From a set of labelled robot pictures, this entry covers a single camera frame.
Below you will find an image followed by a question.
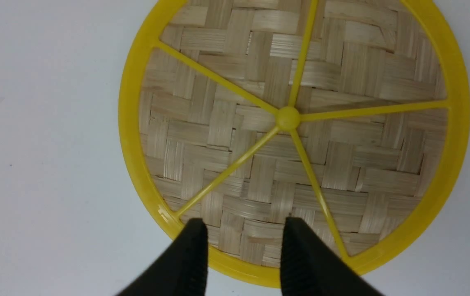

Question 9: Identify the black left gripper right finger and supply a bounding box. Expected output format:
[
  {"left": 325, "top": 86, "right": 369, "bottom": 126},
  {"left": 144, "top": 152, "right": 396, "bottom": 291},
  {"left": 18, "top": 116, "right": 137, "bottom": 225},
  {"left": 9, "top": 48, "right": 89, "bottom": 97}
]
[{"left": 280, "top": 217, "right": 382, "bottom": 296}]

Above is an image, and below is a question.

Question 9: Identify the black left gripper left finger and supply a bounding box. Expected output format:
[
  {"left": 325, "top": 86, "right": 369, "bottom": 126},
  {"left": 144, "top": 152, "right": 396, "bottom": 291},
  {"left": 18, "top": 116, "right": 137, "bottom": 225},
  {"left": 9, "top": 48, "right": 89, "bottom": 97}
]
[{"left": 118, "top": 218, "right": 208, "bottom": 296}]

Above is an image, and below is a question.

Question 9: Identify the yellow woven steamer lid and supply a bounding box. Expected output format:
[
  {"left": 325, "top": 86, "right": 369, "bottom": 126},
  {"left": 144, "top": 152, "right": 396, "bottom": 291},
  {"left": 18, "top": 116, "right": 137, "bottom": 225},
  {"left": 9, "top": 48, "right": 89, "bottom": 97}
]
[{"left": 118, "top": 0, "right": 470, "bottom": 288}]

